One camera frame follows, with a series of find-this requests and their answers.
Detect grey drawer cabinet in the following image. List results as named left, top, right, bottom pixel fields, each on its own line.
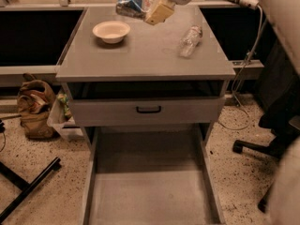
left=55, top=5, right=236, bottom=225

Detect grey upper drawer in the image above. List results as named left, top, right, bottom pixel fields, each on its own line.
left=69, top=97, right=225, bottom=127

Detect grey open middle drawer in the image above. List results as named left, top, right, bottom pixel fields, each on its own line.
left=79, top=125, right=226, bottom=225

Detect clear plastic water bottle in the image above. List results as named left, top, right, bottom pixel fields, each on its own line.
left=178, top=25, right=203, bottom=58

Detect white paper bowl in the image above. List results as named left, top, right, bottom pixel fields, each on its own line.
left=92, top=21, right=130, bottom=44

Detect green snack packet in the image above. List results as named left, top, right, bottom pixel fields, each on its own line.
left=57, top=93, right=71, bottom=119

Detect black office chair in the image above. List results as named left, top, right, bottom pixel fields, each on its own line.
left=232, top=37, right=300, bottom=214

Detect clear plastic bin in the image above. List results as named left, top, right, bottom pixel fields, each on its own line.
left=47, top=96, right=83, bottom=141

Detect brown paper bag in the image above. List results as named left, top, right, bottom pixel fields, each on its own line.
left=17, top=73, right=56, bottom=140

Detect black stand legs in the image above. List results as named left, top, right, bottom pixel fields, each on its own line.
left=0, top=157, right=61, bottom=224

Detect black drawer handle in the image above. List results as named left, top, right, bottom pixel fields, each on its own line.
left=136, top=106, right=162, bottom=114

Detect white cable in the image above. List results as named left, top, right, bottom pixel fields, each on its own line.
left=217, top=5, right=268, bottom=132

